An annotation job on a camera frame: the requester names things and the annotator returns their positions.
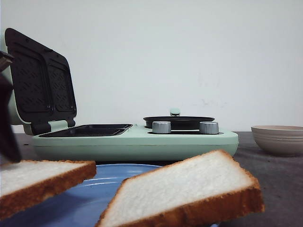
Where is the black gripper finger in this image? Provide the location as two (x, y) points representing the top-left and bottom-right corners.
(0, 74), (21, 163)

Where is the white bread slice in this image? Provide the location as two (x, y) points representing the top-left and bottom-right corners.
(0, 160), (97, 220)
(97, 150), (265, 227)

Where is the mint green sandwich maker lid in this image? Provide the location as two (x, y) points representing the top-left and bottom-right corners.
(4, 28), (77, 135)

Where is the beige ribbed bowl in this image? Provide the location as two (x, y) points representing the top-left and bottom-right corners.
(251, 125), (303, 157)

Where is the mint green breakfast maker base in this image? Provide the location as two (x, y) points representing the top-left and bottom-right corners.
(32, 125), (239, 162)

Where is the blue round plate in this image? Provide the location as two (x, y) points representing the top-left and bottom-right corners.
(0, 164), (221, 227)

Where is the left silver control knob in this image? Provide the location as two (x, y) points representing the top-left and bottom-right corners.
(152, 121), (171, 134)

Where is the silver control knob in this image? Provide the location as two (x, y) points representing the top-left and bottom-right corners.
(152, 121), (171, 134)
(199, 122), (219, 135)

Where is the black round frying pan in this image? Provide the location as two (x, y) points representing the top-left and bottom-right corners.
(143, 108), (215, 130)

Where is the right silver control knob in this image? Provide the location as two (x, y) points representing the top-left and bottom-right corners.
(199, 122), (219, 135)

